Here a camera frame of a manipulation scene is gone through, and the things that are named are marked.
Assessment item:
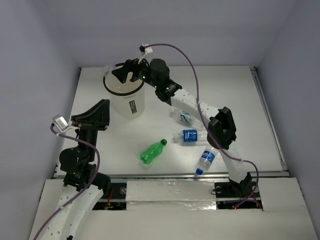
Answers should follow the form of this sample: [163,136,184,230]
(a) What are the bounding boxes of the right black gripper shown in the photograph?
[111,54,159,89]

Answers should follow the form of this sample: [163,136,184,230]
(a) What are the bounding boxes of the clear plastic bottle white cap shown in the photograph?
[103,64,117,78]

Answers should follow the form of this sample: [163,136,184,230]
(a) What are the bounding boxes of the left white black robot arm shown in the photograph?
[36,99,111,240]

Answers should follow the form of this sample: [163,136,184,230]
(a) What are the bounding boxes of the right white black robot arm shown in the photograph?
[111,58,252,198]

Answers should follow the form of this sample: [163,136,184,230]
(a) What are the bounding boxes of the white bin with black rim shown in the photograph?
[102,72,145,119]

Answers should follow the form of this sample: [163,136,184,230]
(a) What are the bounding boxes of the green plastic bottle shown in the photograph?
[140,139,168,165]

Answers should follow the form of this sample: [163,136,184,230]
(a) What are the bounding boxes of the clear bottle green white label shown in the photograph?
[170,108,204,129]

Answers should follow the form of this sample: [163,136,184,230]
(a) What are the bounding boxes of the clear bottle dark blue label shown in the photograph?
[173,129,209,146]

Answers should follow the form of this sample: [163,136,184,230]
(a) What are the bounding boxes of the clear bottle blue cap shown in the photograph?
[195,146,219,175]

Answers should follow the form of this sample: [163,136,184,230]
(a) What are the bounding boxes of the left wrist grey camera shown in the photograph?
[52,114,76,133]

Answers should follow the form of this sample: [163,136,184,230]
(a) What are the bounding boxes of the aluminium rail right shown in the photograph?
[250,66,290,175]

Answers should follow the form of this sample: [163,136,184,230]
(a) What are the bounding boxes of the aluminium rail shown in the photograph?
[51,163,290,181]
[250,66,290,175]

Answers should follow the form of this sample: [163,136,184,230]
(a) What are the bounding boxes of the aluminium rail front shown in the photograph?
[51,163,290,181]

